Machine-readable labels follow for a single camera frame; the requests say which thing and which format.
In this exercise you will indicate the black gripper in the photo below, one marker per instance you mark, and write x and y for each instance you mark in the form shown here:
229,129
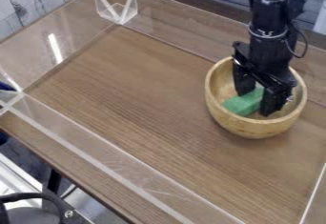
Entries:
261,62

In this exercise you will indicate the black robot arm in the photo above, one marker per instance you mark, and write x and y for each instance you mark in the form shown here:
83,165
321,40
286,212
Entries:
273,15

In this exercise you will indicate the brown wooden bowl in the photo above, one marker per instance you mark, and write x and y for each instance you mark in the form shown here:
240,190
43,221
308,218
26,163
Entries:
253,125

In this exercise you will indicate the black table leg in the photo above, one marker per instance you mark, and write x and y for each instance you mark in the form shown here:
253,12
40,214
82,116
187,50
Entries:
54,182

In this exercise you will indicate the green rectangular block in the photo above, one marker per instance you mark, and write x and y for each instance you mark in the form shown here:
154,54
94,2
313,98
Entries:
244,105

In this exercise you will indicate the clear acrylic enclosure wall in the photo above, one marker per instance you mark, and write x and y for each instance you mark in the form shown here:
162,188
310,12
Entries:
109,74

